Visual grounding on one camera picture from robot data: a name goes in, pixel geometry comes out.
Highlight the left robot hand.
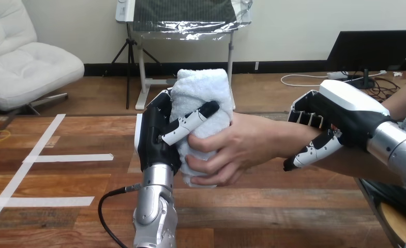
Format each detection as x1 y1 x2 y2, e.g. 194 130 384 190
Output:
134 89 221 176

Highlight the person's hand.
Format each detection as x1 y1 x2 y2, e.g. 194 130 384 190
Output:
185 112 310 188

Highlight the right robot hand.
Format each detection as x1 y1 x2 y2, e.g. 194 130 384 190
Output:
283 79 396 172

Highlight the white towel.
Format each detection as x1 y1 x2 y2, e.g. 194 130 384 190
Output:
170 68 234 189

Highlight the person's forearm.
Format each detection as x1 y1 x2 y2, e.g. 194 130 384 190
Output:
278 73 406 188

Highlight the white power strip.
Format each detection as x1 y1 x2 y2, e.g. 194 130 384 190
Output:
326 71 350 81

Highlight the dark screen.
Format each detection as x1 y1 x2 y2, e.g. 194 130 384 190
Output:
325 29 406 90

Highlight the white desk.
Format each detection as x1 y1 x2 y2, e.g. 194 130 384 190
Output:
115 0 236 111

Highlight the black tripod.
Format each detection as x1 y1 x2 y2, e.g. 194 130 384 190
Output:
102 23 163 110

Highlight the white cushioned chair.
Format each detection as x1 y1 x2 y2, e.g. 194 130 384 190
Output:
0 0 85 116

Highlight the tangle of cables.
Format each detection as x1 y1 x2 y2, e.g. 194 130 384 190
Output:
280 70 403 103

